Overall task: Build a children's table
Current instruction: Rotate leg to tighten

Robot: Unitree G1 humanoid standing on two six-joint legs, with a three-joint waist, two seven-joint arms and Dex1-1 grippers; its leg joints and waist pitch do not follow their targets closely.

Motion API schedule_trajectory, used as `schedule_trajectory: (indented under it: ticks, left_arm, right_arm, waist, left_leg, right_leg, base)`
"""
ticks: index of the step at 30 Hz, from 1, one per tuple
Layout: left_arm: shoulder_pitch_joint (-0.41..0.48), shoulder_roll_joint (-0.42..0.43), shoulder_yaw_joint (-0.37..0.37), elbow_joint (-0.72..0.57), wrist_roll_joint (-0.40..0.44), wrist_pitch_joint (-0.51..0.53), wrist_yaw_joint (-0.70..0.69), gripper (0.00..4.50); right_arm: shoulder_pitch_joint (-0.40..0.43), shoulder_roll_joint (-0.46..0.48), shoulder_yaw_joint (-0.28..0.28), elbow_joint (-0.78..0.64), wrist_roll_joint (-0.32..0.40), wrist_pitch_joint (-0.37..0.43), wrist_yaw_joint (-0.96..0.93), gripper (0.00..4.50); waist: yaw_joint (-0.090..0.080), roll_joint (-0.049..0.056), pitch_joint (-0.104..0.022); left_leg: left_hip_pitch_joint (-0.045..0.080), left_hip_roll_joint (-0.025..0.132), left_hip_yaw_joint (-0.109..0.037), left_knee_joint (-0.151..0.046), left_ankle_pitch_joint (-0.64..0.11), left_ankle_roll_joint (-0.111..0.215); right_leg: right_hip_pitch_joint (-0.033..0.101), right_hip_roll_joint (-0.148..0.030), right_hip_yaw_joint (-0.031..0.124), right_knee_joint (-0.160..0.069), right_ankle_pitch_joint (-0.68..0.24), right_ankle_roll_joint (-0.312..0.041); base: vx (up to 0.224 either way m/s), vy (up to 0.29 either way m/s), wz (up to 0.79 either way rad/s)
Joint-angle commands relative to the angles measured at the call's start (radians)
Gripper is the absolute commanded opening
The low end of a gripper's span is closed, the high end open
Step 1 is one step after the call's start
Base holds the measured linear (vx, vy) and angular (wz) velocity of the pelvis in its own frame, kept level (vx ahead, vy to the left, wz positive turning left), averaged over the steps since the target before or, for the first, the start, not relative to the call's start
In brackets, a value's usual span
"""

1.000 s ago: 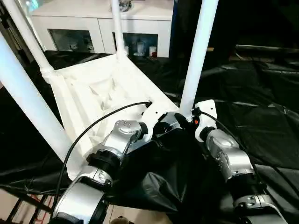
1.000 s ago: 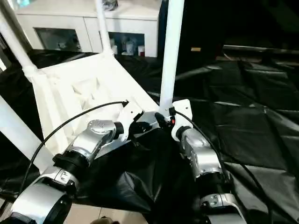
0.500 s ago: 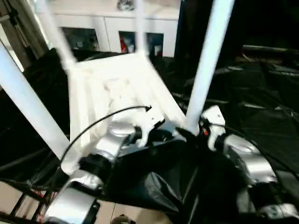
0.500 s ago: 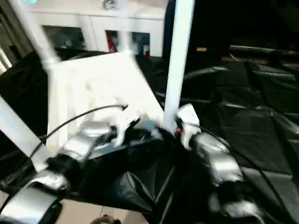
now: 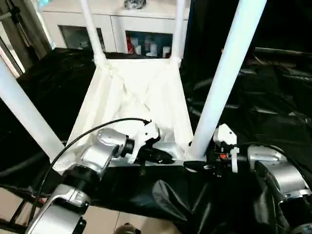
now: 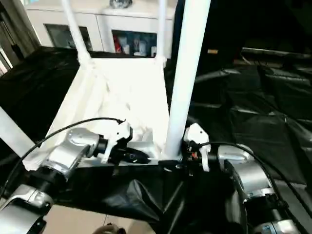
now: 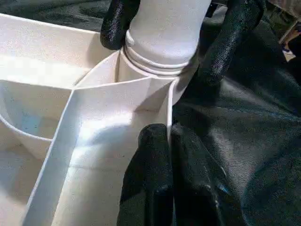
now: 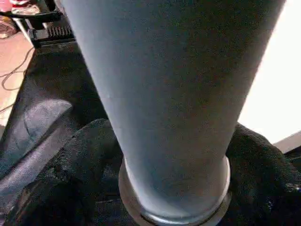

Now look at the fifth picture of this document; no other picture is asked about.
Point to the white plastic table top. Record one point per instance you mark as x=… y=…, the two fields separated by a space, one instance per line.
x=131 y=97

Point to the white plastic table leg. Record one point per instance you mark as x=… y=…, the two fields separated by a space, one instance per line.
x=24 y=107
x=178 y=29
x=229 y=68
x=91 y=29

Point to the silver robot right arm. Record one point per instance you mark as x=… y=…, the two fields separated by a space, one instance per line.
x=282 y=180

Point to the black mat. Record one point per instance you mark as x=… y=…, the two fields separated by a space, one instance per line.
x=253 y=107

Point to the black robot left foot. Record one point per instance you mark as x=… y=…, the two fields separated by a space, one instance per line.
x=127 y=230

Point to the dark grey bar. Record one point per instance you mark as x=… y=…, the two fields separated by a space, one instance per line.
x=282 y=51

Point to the white glass-door cabinet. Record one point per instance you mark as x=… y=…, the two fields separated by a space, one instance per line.
x=112 y=27

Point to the shiny silver ornament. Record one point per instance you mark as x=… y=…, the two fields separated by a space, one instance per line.
x=134 y=4

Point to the grey metal rack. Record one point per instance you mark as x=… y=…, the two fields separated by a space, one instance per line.
x=22 y=27

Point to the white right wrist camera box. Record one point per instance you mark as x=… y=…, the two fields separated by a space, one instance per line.
x=226 y=139

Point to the black folding table frame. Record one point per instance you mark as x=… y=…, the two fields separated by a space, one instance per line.
x=17 y=209

